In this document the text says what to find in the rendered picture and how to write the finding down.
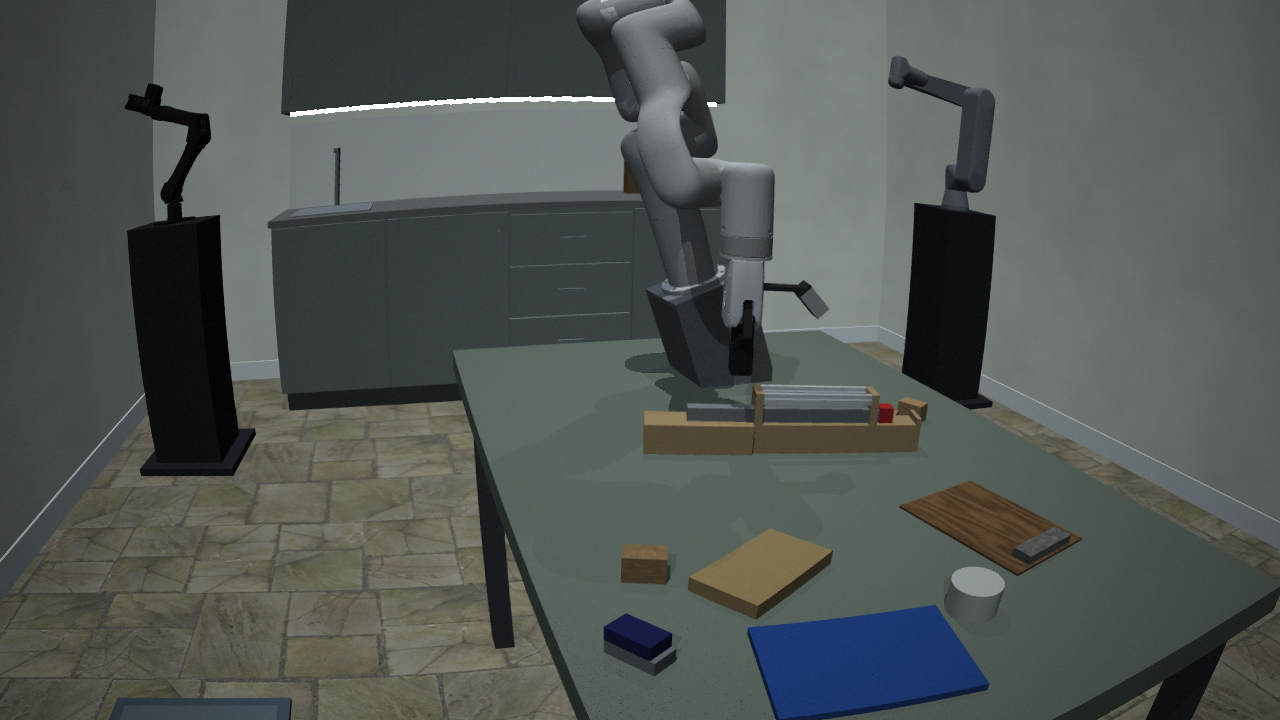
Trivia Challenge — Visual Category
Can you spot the blue flat slab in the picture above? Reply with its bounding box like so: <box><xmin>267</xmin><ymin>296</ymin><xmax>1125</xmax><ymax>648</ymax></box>
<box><xmin>748</xmin><ymin>605</ymin><xmax>989</xmax><ymax>720</ymax></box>

